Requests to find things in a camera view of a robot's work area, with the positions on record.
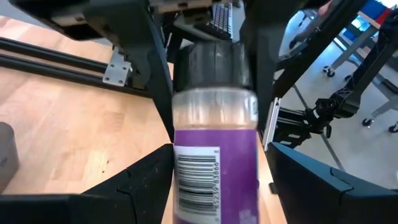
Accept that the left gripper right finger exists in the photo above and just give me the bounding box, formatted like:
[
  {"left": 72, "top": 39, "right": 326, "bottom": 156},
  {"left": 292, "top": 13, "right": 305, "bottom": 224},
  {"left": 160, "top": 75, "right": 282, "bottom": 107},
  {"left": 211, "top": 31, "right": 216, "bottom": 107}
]
[{"left": 267, "top": 142, "right": 354, "bottom": 224}]

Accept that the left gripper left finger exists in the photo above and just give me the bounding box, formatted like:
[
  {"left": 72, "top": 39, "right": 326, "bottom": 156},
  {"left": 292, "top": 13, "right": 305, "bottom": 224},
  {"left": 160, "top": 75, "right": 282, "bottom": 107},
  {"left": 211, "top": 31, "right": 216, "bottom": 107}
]
[{"left": 71, "top": 143, "right": 175, "bottom": 224}]

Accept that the purple label bottle black cap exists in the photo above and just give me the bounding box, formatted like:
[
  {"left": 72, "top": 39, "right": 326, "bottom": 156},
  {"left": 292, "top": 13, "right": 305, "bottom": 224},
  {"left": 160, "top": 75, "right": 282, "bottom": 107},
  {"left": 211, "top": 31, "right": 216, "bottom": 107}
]
[{"left": 172, "top": 40, "right": 259, "bottom": 224}]

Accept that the black desk crossbar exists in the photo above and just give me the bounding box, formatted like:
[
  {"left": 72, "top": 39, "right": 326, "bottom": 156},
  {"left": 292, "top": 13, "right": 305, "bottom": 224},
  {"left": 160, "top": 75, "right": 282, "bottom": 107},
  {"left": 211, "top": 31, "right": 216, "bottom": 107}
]
[{"left": 306, "top": 29, "right": 398, "bottom": 139}]

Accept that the grey plastic bin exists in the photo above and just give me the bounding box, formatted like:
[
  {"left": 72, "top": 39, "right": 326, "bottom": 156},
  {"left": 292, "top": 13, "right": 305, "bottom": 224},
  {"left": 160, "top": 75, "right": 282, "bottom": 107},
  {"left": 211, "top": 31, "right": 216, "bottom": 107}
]
[{"left": 0, "top": 122, "right": 20, "bottom": 194}]

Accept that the grey side desk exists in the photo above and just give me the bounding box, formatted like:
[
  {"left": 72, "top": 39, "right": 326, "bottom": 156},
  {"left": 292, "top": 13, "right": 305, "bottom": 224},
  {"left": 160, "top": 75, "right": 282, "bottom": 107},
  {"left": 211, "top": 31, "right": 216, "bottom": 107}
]
[{"left": 172, "top": 0, "right": 246, "bottom": 41}]

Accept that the black backlit keyboard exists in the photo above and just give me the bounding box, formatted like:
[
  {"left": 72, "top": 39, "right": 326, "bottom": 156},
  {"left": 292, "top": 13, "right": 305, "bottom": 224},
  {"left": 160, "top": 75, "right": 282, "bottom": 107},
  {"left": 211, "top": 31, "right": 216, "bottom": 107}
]
[{"left": 198, "top": 1, "right": 234, "bottom": 40}]

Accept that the blue red top table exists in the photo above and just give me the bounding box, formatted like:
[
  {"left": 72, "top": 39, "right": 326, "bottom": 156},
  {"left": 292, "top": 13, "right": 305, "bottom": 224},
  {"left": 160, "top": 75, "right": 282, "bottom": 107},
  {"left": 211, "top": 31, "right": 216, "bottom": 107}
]
[{"left": 322, "top": 0, "right": 394, "bottom": 78}]

